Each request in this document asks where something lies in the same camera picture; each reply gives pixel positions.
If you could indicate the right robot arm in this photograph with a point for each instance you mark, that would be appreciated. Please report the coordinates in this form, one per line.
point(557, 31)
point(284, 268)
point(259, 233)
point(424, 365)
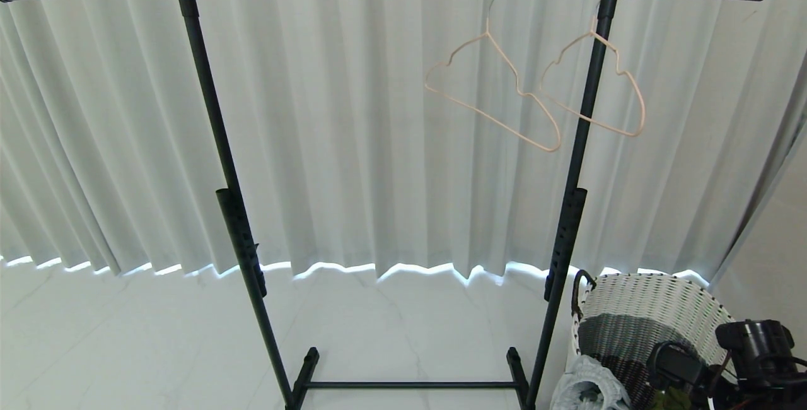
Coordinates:
point(756, 344)

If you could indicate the white laundry basket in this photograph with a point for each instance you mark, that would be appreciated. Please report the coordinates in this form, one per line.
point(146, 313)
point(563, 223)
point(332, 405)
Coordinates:
point(649, 299)

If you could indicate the white curtain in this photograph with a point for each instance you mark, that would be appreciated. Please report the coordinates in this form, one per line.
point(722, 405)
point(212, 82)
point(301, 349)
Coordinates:
point(353, 132)

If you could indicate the pink clothes hanger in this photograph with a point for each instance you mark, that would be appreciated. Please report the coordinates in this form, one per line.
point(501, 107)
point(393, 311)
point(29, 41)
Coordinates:
point(487, 28)
point(593, 30)

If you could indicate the pale grey garment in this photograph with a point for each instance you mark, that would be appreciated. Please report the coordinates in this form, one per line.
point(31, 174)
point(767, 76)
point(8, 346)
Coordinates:
point(589, 388)

